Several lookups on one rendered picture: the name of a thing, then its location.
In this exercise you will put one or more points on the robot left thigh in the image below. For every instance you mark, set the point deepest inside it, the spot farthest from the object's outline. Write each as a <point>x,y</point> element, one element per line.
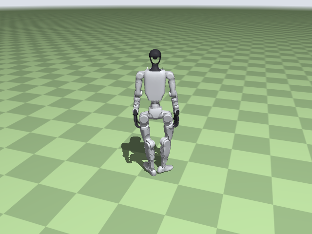
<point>145,129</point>

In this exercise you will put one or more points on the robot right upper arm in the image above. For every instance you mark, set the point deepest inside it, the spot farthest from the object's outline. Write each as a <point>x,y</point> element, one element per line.
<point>172,84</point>

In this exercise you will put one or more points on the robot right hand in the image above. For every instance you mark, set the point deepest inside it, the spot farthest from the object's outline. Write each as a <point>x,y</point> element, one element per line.
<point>176,119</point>

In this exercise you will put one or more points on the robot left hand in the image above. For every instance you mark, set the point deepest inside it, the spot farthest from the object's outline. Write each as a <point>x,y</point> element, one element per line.
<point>135,118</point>

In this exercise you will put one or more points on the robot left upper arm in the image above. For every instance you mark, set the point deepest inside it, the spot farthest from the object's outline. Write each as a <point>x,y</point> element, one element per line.
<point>138,85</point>

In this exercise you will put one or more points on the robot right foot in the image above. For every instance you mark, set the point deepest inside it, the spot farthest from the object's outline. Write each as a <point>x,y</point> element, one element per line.
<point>167,168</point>

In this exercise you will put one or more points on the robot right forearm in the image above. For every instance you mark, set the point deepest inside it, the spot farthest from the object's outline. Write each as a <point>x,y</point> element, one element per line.
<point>175,103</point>

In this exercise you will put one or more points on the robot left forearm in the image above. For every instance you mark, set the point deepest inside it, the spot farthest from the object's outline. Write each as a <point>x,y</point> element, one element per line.
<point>136,102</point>

